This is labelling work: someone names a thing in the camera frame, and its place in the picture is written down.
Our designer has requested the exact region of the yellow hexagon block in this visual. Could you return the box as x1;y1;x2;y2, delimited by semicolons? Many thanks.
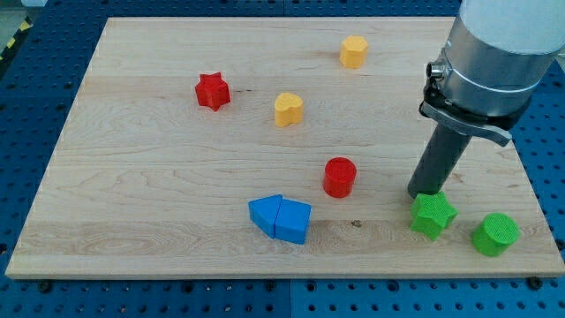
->
339;35;368;69

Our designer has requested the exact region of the yellow heart block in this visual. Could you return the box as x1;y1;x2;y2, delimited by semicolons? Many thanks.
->
275;92;304;127

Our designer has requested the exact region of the red star block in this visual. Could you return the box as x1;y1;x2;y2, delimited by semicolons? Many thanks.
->
195;72;230;111

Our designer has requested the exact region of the blue cube block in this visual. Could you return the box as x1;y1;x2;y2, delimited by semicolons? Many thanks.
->
275;199;312;245

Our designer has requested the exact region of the red cylinder block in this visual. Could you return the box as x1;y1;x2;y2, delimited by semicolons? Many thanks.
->
322;157;357;198

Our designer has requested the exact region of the light wooden board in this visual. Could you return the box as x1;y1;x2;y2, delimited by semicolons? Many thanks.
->
6;18;564;279

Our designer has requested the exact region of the blue triangle block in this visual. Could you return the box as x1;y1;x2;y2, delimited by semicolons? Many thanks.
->
248;194;283;239

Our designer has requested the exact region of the green star block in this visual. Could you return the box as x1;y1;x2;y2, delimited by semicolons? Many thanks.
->
410;192;458;241

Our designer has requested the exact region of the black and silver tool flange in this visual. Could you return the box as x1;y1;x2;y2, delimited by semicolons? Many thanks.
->
419;81;531;147

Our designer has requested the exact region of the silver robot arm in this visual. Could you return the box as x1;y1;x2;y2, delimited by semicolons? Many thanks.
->
407;0;564;197

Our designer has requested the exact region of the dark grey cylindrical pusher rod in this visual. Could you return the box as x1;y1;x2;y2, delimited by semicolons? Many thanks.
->
407;124;471;198

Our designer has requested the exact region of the green cylinder block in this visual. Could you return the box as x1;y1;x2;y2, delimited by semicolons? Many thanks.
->
471;213;520;257

